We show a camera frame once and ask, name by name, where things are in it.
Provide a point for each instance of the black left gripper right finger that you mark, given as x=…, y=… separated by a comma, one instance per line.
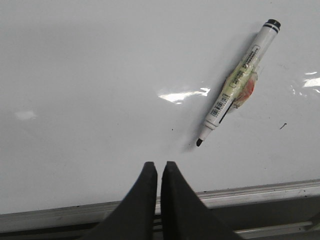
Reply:
x=183, y=215

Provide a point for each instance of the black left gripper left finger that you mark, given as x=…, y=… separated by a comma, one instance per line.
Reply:
x=133, y=218

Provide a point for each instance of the white marker with red magnet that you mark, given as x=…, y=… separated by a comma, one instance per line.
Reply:
x=240, y=84

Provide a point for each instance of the white whiteboard with aluminium frame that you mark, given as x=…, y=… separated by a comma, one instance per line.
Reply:
x=90, y=90

